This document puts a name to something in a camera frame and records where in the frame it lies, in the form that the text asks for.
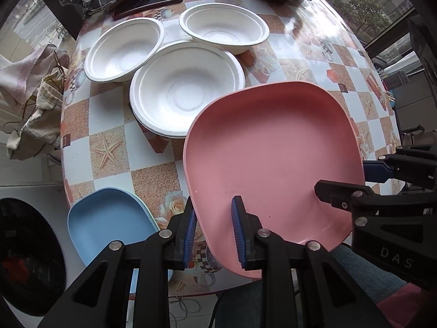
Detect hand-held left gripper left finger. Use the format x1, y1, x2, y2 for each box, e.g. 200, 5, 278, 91
37, 196, 199, 328

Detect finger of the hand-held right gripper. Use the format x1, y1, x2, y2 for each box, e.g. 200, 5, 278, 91
314, 179, 386, 228
364, 146, 437, 192

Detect black smartphone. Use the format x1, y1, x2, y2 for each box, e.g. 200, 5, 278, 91
113, 0, 184, 20

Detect printed checkered tablecloth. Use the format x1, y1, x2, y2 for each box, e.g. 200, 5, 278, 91
60, 0, 401, 294

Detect black round door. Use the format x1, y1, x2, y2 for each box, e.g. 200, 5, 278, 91
0, 197, 66, 317

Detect beige towel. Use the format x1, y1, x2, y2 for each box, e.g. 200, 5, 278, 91
6, 75, 65, 160

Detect bundle of thin sticks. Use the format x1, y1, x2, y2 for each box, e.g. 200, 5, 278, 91
379, 68, 410, 105

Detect large white paper bowl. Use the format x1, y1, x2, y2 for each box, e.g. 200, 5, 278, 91
129, 40, 246, 139

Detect pink plate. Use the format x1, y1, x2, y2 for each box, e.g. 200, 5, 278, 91
183, 81, 367, 279

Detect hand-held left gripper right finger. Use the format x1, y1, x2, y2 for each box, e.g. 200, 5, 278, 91
231, 195, 390, 328

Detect black folding frame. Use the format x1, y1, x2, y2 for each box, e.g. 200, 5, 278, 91
399, 126, 427, 151

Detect blue plate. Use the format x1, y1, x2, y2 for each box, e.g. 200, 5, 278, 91
67, 187, 173, 282

